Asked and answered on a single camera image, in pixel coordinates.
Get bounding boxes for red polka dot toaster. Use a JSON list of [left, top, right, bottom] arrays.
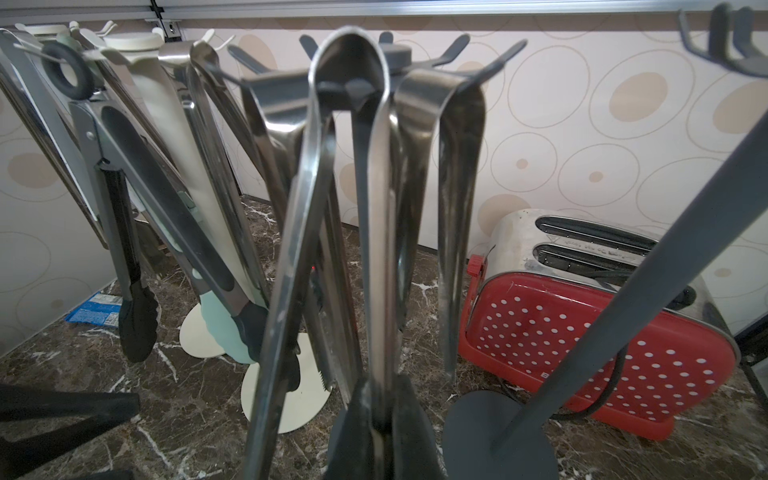
[[459, 209, 741, 441]]

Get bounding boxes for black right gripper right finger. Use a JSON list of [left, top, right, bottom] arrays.
[[392, 375, 444, 480]]

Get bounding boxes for blue snack packet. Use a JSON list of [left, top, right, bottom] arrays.
[[65, 293, 123, 328]]

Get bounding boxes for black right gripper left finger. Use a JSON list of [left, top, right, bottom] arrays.
[[324, 378, 374, 479]]

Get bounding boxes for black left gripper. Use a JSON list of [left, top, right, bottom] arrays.
[[0, 383, 142, 480]]

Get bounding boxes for horizontal aluminium frame bar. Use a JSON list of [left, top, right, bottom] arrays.
[[0, 0, 768, 28]]

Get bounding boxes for black handled steel tongs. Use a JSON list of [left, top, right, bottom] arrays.
[[42, 42, 268, 362]]

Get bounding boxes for white handled steel tongs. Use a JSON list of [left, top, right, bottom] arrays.
[[1, 28, 107, 246]]

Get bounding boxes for dark grey rack back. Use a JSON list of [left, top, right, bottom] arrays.
[[228, 32, 527, 389]]

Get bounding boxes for mint green silicone tongs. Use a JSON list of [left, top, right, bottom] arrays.
[[143, 207, 254, 364]]

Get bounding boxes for dark grey rack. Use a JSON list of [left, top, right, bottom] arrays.
[[228, 32, 527, 389], [442, 2, 768, 480]]

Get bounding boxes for cream utensil rack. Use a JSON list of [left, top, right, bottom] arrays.
[[78, 28, 330, 434], [14, 20, 226, 360]]

